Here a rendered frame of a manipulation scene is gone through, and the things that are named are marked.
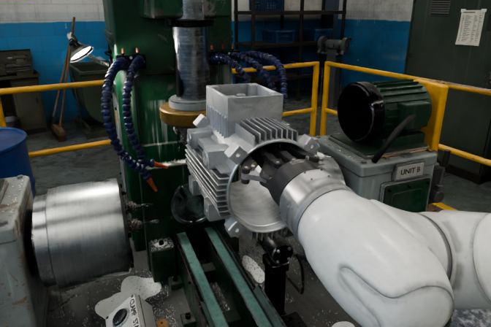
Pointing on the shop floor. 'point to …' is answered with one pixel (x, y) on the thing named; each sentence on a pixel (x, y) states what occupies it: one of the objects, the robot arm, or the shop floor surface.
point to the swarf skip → (90, 97)
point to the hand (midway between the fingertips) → (248, 134)
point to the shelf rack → (283, 28)
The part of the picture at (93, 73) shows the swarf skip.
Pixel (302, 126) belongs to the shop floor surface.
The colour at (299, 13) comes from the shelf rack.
